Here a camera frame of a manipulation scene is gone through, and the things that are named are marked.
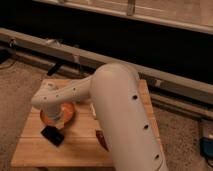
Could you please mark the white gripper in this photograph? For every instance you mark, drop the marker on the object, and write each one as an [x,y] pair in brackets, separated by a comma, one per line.
[58,121]

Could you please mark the orange ceramic bowl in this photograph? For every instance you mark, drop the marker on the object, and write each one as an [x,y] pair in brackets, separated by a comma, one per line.
[67,109]

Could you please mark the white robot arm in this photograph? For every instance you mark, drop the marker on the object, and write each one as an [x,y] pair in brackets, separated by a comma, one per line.
[114,92]

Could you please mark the black rectangular phone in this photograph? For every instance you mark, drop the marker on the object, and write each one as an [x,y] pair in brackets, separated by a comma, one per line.
[53,135]

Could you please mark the blue box on floor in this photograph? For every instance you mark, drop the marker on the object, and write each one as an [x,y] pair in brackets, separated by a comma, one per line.
[206,146]

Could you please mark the sliding door track frame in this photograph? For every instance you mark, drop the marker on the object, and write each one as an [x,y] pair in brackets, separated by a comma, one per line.
[169,82]

